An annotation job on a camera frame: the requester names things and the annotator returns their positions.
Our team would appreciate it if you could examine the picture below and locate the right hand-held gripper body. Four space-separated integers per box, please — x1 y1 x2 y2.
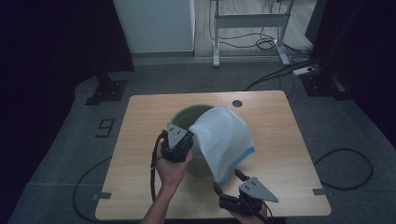
219 175 280 217

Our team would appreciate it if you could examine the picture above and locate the thick black floor cable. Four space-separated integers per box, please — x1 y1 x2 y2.
243 58 317 92

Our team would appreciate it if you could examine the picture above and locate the white cabinet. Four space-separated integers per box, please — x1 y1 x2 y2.
112 0 196 55

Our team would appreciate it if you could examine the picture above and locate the white power strip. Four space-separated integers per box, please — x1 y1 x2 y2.
291 65 317 77

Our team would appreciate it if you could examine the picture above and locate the green plastic trash bin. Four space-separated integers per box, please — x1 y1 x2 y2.
169 104 217 178

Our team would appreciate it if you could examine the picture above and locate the dark curtain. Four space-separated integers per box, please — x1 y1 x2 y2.
304 0 396 147
0 0 135 216

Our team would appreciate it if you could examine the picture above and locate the white plastic bag blue edge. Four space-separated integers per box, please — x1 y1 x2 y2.
188 105 257 187

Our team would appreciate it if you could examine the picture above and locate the grey tape piece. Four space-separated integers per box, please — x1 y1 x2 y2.
92 191 112 201
312 188 334 197

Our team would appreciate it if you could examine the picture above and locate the left hand-held gripper black cable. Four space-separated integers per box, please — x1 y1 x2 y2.
72 130 168 224

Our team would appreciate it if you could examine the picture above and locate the tangle of thin black cables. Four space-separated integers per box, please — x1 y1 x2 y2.
207 0 312 55

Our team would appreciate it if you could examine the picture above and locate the person's right hand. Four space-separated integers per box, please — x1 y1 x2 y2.
228 203 269 224

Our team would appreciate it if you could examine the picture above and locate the hand-held gripper black cable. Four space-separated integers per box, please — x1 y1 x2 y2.
72 130 168 224
254 147 375 224

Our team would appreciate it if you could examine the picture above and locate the right hand-held gripper black cable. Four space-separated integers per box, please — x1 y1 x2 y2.
254 147 375 224

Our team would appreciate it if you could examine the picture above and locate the white metal desk frame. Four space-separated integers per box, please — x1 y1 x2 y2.
210 0 295 68

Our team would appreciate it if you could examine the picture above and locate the person's left hand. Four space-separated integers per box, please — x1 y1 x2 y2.
155 141 194 193

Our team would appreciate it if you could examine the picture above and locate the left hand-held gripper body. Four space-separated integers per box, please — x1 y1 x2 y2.
160 122 195 164

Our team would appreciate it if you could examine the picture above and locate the black stand base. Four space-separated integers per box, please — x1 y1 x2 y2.
300 72 352 102
84 72 130 106

